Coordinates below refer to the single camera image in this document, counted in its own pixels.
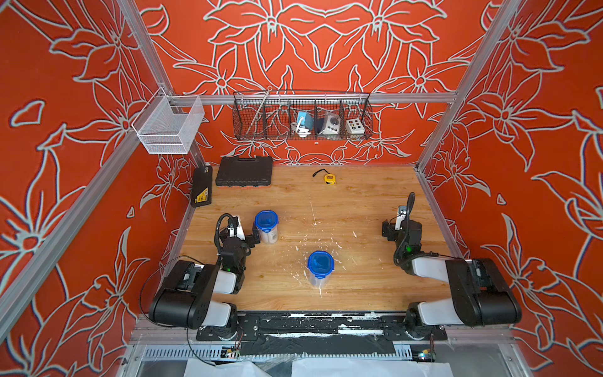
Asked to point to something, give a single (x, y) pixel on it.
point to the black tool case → (245, 172)
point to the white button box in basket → (356, 126)
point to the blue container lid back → (320, 264)
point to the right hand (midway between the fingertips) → (396, 218)
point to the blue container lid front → (266, 220)
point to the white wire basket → (169, 124)
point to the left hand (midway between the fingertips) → (243, 223)
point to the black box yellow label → (201, 191)
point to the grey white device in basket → (329, 125)
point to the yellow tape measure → (330, 178)
